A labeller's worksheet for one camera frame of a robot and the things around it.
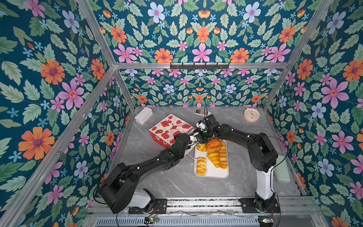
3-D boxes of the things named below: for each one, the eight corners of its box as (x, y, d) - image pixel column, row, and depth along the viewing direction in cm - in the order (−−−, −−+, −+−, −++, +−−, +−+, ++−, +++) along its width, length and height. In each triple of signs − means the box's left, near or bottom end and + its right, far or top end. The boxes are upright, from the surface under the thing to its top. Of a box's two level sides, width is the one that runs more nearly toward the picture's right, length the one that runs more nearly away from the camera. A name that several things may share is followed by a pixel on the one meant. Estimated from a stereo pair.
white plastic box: (135, 122, 113) (133, 118, 109) (146, 110, 121) (145, 106, 117) (143, 125, 111) (141, 121, 107) (153, 113, 119) (152, 109, 115)
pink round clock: (245, 122, 113) (246, 119, 110) (241, 111, 121) (243, 108, 118) (260, 122, 113) (262, 119, 110) (256, 111, 121) (257, 108, 118)
